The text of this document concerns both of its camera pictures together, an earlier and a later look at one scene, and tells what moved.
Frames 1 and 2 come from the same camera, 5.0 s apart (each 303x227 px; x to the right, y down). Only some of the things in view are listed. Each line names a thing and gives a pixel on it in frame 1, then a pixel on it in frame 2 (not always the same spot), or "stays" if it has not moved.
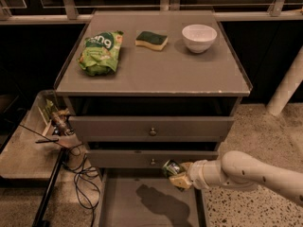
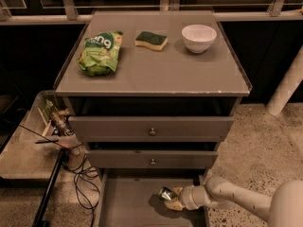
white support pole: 287,87 stays
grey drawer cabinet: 145,87 stays
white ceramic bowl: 198,37 stays
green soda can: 170,168 to 166,193
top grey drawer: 148,129 stays
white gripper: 195,171 to 188,197
